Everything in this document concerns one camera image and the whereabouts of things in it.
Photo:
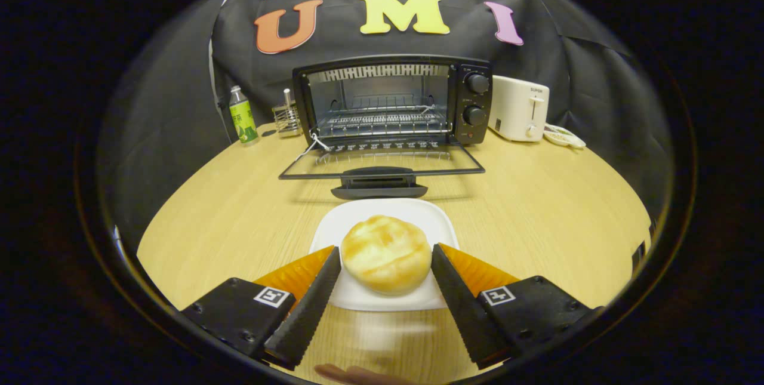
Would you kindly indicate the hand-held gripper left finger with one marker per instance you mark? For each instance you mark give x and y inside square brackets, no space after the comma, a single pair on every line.
[310,307]

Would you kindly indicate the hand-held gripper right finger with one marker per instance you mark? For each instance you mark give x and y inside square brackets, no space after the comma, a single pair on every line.
[465,307]

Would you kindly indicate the golden round bread bun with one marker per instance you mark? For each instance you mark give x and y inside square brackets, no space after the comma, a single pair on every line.
[386,253]

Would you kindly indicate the black toaster oven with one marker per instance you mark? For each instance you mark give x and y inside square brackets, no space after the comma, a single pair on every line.
[471,134]

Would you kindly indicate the white pop-up toaster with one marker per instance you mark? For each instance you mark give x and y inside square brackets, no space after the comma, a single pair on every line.
[516,107]

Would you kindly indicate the white square plate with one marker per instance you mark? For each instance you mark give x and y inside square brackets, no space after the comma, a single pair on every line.
[382,207]

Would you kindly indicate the green label drink bottle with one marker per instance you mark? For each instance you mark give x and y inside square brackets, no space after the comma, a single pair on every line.
[243,119]

